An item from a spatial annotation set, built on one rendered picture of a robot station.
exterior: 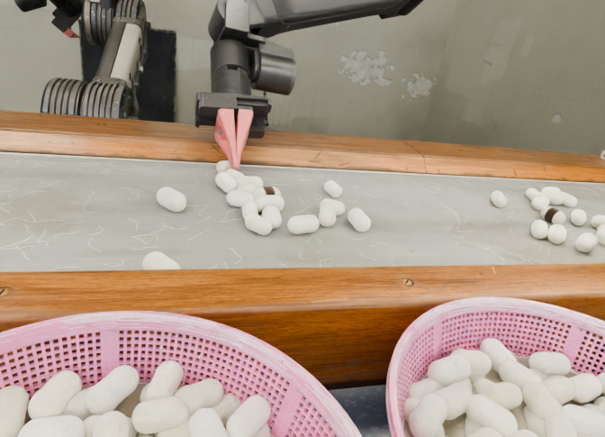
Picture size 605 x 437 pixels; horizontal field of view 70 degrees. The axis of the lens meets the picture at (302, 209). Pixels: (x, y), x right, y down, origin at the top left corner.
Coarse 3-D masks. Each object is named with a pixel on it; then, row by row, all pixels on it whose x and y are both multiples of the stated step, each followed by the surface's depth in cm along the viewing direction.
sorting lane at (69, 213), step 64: (0, 192) 46; (64, 192) 48; (128, 192) 50; (192, 192) 53; (320, 192) 59; (384, 192) 62; (448, 192) 66; (512, 192) 70; (576, 192) 75; (0, 256) 36; (64, 256) 37; (128, 256) 39; (192, 256) 40; (256, 256) 42; (320, 256) 44; (384, 256) 45; (448, 256) 47; (512, 256) 50; (576, 256) 52
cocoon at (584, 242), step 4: (584, 232) 54; (588, 232) 54; (580, 236) 54; (584, 236) 53; (588, 236) 53; (592, 236) 53; (580, 240) 53; (584, 240) 52; (588, 240) 52; (592, 240) 52; (596, 240) 53; (576, 244) 53; (580, 244) 53; (584, 244) 52; (588, 244) 52; (592, 244) 52; (596, 244) 53; (580, 248) 53; (584, 248) 52; (588, 248) 52; (592, 248) 52
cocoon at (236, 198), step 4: (232, 192) 50; (236, 192) 50; (240, 192) 50; (244, 192) 50; (228, 196) 50; (232, 196) 50; (236, 196) 50; (240, 196) 50; (244, 196) 50; (248, 196) 50; (252, 196) 50; (228, 200) 50; (232, 200) 50; (236, 200) 50; (240, 200) 50; (244, 200) 50; (248, 200) 50; (252, 200) 50; (232, 204) 50; (236, 204) 50; (240, 204) 50
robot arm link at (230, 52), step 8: (224, 40) 63; (232, 40) 63; (216, 48) 63; (224, 48) 62; (232, 48) 62; (240, 48) 63; (248, 48) 65; (256, 48) 66; (216, 56) 62; (224, 56) 62; (232, 56) 62; (240, 56) 63; (248, 56) 67; (256, 56) 65; (216, 64) 62; (224, 64) 61; (232, 64) 61; (240, 64) 62; (248, 64) 68; (256, 64) 64; (248, 72) 63; (256, 72) 65; (256, 80) 66
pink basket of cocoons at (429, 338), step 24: (432, 312) 33; (456, 312) 34; (480, 312) 35; (504, 312) 36; (528, 312) 36; (552, 312) 36; (576, 312) 36; (408, 336) 30; (432, 336) 33; (456, 336) 35; (480, 336) 36; (504, 336) 36; (528, 336) 36; (552, 336) 36; (576, 336) 35; (408, 360) 30; (432, 360) 34; (576, 360) 36; (600, 360) 35; (408, 384) 30
